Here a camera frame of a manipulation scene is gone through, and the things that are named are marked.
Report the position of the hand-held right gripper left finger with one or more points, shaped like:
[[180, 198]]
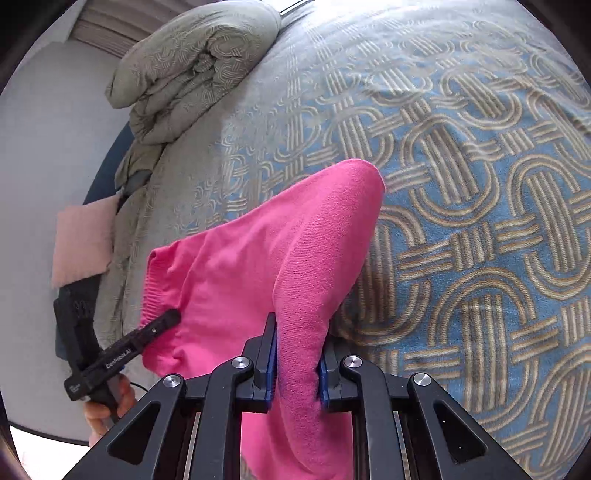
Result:
[[272, 353]]

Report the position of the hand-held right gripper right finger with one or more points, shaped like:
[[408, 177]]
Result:
[[323, 374]]

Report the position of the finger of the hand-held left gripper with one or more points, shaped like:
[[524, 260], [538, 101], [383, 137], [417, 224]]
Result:
[[157, 324]]

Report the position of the pink pants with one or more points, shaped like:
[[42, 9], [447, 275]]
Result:
[[258, 258]]

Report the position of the person's left hand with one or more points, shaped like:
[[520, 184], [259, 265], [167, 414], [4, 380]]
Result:
[[99, 422]]

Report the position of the pink cushion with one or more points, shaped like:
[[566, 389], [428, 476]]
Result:
[[83, 240]]

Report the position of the dark blue bed base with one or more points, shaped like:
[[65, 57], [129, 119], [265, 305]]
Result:
[[104, 175]]

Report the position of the patterned blue bedspread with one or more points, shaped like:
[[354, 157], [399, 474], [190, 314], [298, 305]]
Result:
[[461, 184]]

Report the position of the folded grey-green duvet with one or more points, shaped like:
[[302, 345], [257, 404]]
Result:
[[184, 60]]

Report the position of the beige curtain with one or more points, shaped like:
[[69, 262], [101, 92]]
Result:
[[101, 27]]

